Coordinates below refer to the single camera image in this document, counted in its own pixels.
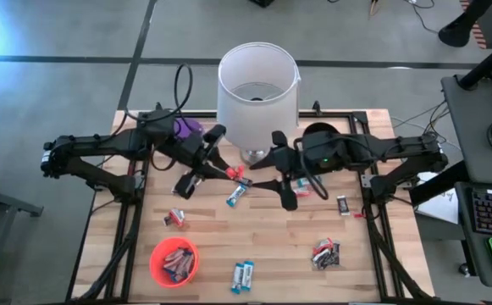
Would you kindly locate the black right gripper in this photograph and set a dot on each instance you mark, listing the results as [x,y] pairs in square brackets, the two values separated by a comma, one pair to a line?
[326,152]

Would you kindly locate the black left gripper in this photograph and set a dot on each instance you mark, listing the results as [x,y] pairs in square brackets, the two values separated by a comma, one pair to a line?
[182,150]

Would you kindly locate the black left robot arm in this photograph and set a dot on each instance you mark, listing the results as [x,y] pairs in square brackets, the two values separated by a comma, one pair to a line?
[101,144]

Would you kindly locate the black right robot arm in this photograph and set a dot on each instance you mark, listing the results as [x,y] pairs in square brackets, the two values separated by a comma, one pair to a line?
[398,148]

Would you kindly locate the purple pumpkin face bucket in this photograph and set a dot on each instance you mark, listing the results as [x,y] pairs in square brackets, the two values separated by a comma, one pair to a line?
[188,127]

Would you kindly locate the black plastic bucket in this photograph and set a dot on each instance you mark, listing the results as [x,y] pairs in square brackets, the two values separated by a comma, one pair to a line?
[319,125]

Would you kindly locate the silver lamp with white shade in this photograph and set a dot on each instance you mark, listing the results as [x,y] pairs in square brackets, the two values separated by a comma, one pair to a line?
[256,106]

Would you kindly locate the orange pumpkin face bucket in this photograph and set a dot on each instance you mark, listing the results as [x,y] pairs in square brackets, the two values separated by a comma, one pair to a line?
[158,262]

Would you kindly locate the white paper sheet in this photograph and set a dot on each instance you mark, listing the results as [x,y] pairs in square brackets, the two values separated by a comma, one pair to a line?
[440,207]

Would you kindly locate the grey office desk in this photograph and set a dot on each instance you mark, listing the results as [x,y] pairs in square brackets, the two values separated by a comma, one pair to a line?
[474,127]

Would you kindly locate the grey metal side table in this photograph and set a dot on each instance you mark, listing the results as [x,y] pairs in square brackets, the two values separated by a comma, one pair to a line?
[0,212]

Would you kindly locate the black stand leg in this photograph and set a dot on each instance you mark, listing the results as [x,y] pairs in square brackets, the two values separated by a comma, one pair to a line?
[457,29]

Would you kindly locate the black slanted pole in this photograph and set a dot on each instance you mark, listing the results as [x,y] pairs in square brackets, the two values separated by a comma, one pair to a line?
[487,63]

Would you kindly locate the black aluminium rig frame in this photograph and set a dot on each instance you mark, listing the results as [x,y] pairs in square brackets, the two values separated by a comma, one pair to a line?
[186,114]

